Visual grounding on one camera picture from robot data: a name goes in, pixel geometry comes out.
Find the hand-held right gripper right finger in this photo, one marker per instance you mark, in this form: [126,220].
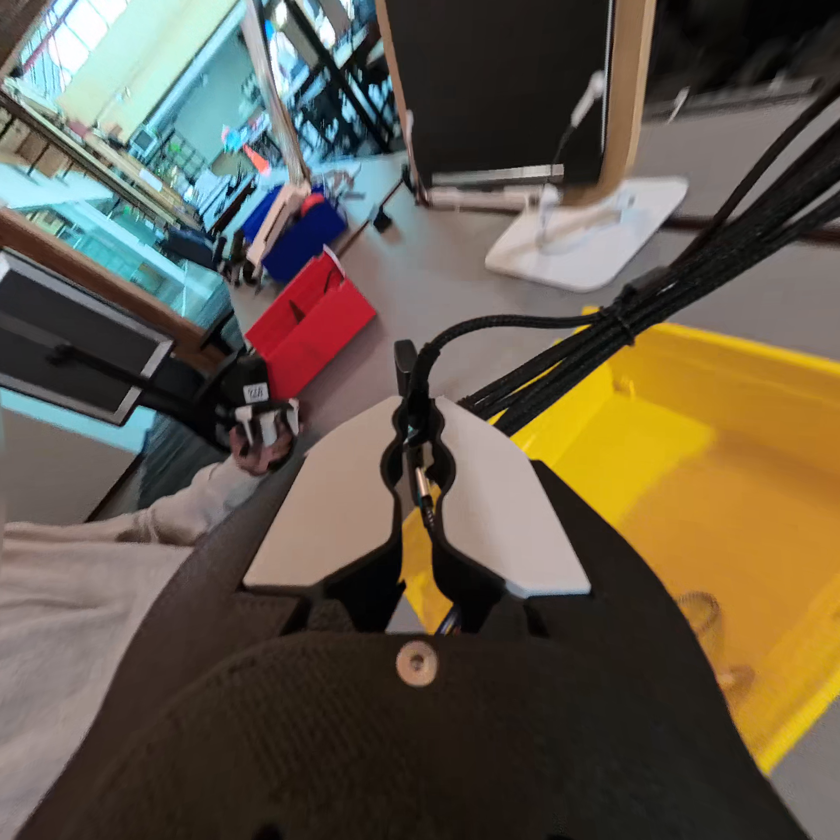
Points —
[512,518]

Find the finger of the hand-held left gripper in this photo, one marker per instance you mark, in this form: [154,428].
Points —
[245,425]
[270,430]

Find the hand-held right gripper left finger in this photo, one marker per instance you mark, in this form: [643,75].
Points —
[315,518]

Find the grey USB hub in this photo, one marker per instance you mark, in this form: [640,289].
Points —
[403,358]

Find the yellow plastic bin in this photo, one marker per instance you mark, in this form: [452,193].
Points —
[722,492]

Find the person's left forearm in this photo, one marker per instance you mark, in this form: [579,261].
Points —
[164,518]

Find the light grey desk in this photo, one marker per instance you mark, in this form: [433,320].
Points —
[459,275]

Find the person's left hand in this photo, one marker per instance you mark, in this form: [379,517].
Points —
[262,459]

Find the red plastic bin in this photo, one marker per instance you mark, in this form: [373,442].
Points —
[308,321]

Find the blue plastic bin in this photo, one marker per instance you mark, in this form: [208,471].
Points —
[308,243]

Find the black monitor silver rim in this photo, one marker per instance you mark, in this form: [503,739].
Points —
[79,328]

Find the small black box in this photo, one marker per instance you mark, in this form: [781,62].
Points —
[382,218]

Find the white stand base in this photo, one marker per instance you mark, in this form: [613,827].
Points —
[590,243]

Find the person's grey sweatshirt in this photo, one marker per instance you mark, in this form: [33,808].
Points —
[52,656]

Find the black panel wooden frame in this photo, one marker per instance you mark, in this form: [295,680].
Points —
[499,85]

